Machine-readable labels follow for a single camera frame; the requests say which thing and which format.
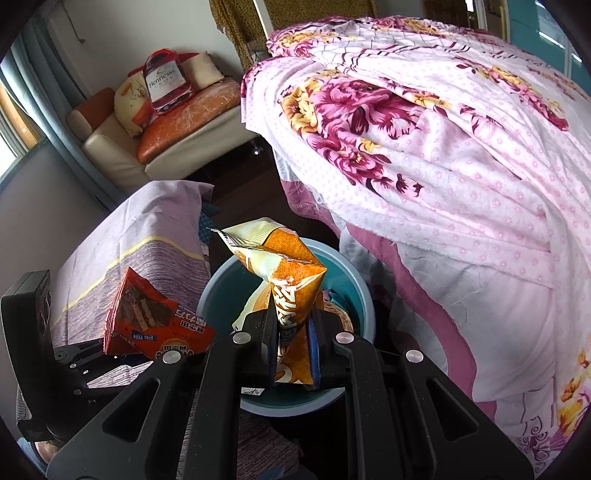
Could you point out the purple grey tablecloth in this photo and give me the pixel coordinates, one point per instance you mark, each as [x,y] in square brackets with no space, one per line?
[138,221]

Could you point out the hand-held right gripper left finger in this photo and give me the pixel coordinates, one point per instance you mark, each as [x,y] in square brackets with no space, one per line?
[268,344]

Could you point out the orange snack bag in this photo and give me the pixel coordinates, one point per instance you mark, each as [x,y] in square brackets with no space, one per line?
[286,258]

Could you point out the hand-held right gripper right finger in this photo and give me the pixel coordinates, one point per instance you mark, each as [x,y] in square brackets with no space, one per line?
[315,346]

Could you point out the teal trash bin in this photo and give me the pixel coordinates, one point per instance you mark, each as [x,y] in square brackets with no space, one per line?
[217,295]

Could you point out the beige pillow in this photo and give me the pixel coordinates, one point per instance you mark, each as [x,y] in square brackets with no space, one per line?
[203,69]

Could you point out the cream printed pillow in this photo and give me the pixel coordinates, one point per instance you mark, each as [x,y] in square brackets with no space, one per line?
[129,101]

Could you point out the red Hennessy bag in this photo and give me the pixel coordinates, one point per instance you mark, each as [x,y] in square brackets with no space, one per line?
[164,78]

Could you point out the floral pink blanket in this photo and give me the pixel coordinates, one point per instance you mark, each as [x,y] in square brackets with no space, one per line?
[415,138]

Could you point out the yellow patterned cloth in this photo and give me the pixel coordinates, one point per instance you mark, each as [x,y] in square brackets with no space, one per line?
[235,27]

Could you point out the woven brown bowl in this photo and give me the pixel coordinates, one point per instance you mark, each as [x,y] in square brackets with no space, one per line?
[339,318]

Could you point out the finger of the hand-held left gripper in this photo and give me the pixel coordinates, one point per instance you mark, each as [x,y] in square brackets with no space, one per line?
[111,371]
[78,351]

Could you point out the orange seat cushion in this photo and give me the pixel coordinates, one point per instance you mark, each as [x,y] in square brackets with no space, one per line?
[184,124]

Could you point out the pink bed sheet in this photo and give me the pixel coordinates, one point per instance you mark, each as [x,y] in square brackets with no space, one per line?
[461,332]

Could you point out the grey curtain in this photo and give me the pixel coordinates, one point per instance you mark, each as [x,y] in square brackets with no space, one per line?
[51,106]

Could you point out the wooden window frame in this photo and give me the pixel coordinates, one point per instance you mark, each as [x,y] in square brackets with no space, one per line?
[14,138]

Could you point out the teal door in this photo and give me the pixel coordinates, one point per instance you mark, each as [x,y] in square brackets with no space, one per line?
[545,27]

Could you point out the red orange snack wrapper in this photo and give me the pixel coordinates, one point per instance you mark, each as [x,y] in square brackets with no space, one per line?
[152,318]

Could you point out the cream armchair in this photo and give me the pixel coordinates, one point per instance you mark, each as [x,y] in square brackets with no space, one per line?
[115,157]

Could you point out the white pole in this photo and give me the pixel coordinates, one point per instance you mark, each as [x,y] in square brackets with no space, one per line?
[265,23]

